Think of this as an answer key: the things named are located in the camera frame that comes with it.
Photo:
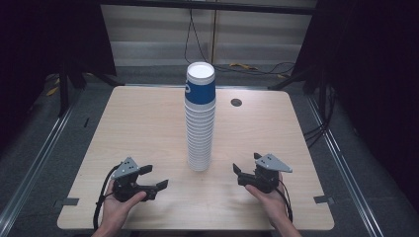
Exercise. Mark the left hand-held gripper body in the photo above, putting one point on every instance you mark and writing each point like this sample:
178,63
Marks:
122,189

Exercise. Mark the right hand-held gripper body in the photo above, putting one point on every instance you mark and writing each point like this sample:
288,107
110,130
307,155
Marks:
265,179

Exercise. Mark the stack of paper cups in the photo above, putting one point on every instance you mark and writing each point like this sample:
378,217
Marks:
198,138

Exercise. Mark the person's left hand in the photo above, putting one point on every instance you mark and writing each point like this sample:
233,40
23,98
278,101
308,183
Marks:
115,212

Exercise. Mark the person's right hand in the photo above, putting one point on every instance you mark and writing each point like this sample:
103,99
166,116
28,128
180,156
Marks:
273,205

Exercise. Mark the grey tape strip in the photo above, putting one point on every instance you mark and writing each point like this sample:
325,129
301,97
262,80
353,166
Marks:
67,201
323,199

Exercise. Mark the black metal stand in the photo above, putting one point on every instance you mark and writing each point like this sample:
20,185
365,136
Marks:
63,92
290,80

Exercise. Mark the yellow strip on floor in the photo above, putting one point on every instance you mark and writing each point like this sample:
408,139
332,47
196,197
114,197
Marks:
52,91
243,66

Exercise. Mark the dark curtain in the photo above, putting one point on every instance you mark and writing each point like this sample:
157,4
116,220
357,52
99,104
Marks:
39,39
372,65

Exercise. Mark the metal floor rail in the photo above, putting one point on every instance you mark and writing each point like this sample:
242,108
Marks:
39,154
342,161

